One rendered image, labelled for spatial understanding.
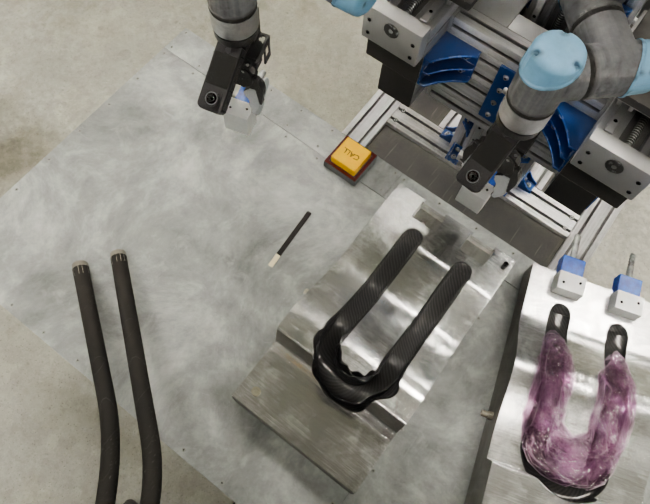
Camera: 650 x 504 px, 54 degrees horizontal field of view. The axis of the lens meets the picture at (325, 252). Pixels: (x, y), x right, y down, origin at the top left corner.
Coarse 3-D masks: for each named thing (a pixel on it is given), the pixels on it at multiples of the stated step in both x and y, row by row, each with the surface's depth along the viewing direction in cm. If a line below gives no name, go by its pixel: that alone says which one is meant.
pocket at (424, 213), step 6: (420, 204) 119; (420, 210) 122; (426, 210) 121; (432, 210) 120; (414, 216) 121; (420, 216) 121; (426, 216) 121; (432, 216) 121; (438, 216) 120; (426, 222) 121; (432, 222) 121; (438, 222) 121; (432, 228) 120
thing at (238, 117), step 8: (264, 72) 123; (240, 88) 120; (240, 96) 120; (232, 104) 117; (240, 104) 117; (248, 104) 117; (232, 112) 117; (240, 112) 117; (248, 112) 117; (224, 120) 119; (232, 120) 118; (240, 120) 117; (248, 120) 117; (232, 128) 121; (240, 128) 120; (248, 128) 119
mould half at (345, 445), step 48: (384, 240) 116; (432, 240) 116; (336, 288) 111; (432, 288) 113; (480, 288) 113; (288, 336) 105; (384, 336) 107; (432, 336) 110; (240, 384) 108; (288, 384) 108; (432, 384) 103; (288, 432) 106; (336, 432) 106; (384, 432) 106; (336, 480) 104
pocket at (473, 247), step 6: (468, 240) 120; (474, 240) 118; (462, 246) 119; (468, 246) 119; (474, 246) 119; (480, 246) 118; (486, 246) 118; (468, 252) 119; (474, 252) 119; (480, 252) 119; (486, 252) 119; (492, 252) 117; (474, 258) 118; (480, 258) 118; (486, 258) 118
